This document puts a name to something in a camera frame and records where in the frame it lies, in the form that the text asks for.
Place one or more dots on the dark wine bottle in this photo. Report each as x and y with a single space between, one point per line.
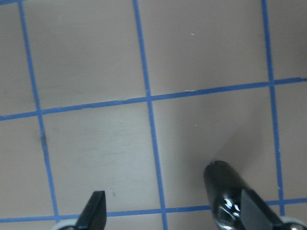
224 188

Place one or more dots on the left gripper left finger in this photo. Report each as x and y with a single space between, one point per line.
93 216

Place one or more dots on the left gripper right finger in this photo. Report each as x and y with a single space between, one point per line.
255 213

